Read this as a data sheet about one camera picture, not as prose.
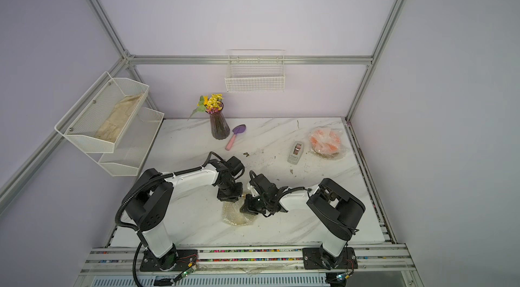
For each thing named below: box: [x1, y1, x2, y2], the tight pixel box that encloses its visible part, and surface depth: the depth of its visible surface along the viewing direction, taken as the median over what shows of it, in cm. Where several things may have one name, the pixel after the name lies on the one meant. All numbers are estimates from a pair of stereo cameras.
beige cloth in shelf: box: [94, 92, 145, 143], surface depth 81 cm
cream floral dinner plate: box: [222, 196, 256, 226], surface depth 85 cm
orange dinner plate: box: [310, 127, 342, 156], surface depth 103 cm
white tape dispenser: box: [287, 140, 305, 166], surface depth 103 cm
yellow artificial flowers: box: [187, 93, 224, 122], surface depth 95 cm
